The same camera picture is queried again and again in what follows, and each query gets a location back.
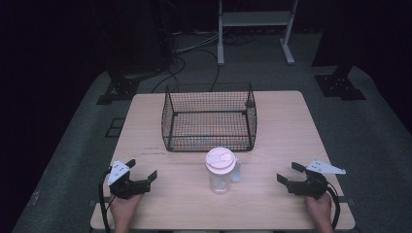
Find clear jug with white lid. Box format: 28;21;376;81
204;147;242;195

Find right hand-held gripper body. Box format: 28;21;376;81
286;158;347;201

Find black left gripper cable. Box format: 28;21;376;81
97;166;113;233

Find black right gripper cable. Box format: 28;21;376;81
326;183;341;230

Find black floor cable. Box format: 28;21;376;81
176;48;222;93
150;55;188;94

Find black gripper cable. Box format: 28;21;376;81
97;166;113;233
326;183;341;230

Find person's left hand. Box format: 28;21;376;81
109;192;144;225

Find white metal stand frame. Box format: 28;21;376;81
217;0;299;67

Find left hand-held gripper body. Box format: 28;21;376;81
107;159;153;200

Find black wire mesh basket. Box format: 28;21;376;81
160;83;258;153

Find black stand base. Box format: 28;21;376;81
313;62;367;102
95;69;141;106

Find black floor hatch frame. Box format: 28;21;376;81
104;117;126;139

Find person's right hand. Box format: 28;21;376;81
303;192;333;225

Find grey floor cables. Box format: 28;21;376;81
173;29;224;55

